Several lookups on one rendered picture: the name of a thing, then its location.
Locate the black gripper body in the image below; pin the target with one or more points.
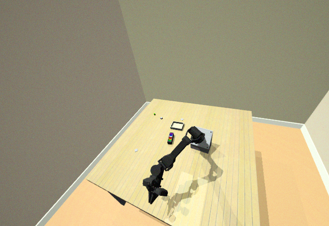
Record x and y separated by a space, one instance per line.
157 187

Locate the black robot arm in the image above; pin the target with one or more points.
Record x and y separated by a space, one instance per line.
166 162

